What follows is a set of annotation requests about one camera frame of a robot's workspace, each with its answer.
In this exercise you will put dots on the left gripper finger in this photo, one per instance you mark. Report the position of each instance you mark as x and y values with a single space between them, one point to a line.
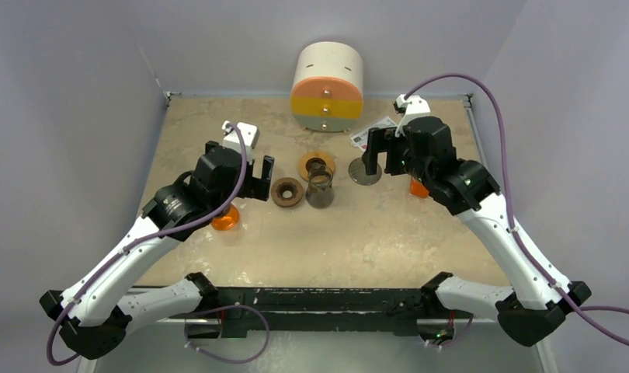
266 169
255 188

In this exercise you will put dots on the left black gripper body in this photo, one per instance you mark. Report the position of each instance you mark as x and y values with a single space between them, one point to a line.
249 171

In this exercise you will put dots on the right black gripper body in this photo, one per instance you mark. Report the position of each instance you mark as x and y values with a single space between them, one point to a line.
385 145

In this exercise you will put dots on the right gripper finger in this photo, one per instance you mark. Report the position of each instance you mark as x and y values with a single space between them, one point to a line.
378 140
390 166

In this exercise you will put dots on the clear glass dripper cone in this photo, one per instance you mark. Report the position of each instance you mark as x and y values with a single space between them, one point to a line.
358 174

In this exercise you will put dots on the glass carafe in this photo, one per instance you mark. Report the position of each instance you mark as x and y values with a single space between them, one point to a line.
320 193

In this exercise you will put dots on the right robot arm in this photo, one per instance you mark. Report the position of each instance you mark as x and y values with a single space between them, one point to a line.
538 297

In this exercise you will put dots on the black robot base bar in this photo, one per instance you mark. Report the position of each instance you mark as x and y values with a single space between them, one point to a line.
399 311

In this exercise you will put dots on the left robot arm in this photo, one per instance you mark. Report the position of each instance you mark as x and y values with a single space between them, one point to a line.
93 316

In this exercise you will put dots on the orange coffee filter box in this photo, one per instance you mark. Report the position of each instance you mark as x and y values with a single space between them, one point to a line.
417 189

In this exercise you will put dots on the round three-drawer storage box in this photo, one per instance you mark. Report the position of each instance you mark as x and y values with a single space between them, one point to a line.
327 91

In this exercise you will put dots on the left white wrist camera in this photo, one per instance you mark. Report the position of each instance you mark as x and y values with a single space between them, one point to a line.
241 136

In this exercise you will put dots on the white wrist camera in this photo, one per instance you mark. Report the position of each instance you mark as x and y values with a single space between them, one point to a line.
241 136
409 108

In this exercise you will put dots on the light wooden ring coaster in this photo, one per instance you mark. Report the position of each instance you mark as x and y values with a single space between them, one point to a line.
307 160

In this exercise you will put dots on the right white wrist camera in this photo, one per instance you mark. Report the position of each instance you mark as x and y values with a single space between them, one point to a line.
409 108

